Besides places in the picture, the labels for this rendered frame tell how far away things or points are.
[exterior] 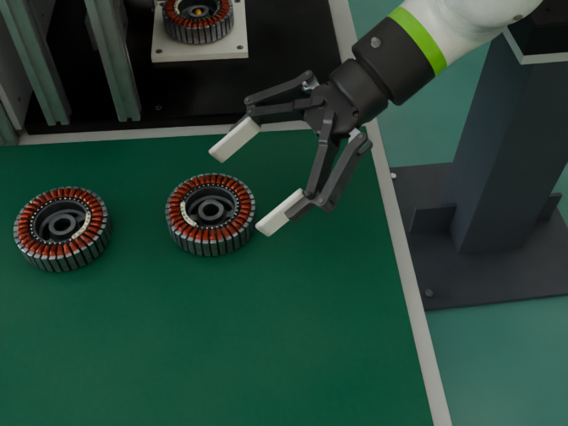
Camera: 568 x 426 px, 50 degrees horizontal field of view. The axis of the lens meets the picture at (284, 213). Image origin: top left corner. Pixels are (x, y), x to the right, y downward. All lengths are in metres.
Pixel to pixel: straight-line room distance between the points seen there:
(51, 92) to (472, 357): 1.13
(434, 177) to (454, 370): 0.60
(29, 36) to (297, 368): 0.51
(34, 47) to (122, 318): 0.36
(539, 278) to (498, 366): 0.28
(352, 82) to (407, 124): 1.31
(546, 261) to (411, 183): 0.42
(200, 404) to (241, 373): 0.05
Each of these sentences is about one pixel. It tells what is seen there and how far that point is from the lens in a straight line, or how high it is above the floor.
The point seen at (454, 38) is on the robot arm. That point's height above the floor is 0.96.
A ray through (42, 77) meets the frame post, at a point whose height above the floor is 0.85.
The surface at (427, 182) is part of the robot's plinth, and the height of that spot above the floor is 0.02.
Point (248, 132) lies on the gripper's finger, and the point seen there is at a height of 0.82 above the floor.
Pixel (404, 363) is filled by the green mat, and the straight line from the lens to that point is 0.71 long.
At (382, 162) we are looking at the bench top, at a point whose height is 0.75.
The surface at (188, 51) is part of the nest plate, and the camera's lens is 1.00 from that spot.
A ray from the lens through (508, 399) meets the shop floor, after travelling 1.57.
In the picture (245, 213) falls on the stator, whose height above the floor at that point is 0.79.
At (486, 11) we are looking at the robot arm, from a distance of 0.63.
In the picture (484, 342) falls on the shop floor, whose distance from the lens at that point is 1.61.
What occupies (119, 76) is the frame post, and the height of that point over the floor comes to 0.84.
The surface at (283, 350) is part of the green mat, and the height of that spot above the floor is 0.75.
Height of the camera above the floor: 1.38
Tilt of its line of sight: 52 degrees down
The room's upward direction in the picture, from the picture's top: straight up
